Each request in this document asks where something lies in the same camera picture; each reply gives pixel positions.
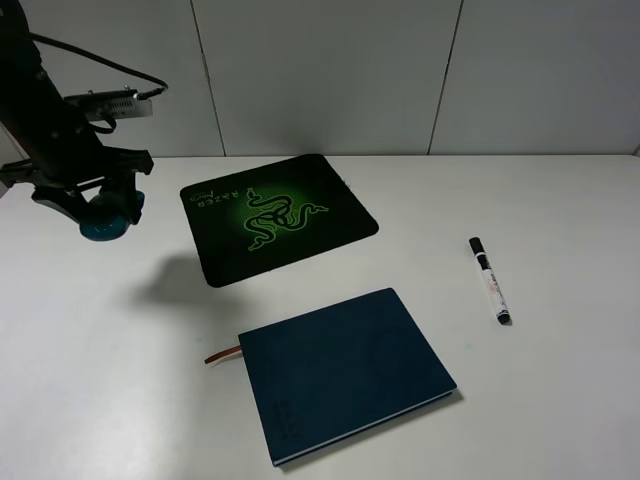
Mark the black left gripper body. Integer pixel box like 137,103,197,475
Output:
1,128,152,189

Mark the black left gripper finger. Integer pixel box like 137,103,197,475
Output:
102,172,142,224
31,186,89,224

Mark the teal grey computer mouse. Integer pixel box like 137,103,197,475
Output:
79,190,145,242

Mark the black white marker pen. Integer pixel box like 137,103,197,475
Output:
469,237,512,325

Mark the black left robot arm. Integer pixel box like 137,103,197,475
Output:
1,1,168,229

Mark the black green snake mouse pad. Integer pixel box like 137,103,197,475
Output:
180,154,379,288

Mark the dark blue notebook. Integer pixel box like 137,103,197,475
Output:
239,288,457,466

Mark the brown ribbon bookmark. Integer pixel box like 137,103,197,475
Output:
204,345,242,365

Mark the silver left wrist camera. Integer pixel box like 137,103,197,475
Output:
64,88,153,122

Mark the black camera cable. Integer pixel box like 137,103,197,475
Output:
29,32,170,99

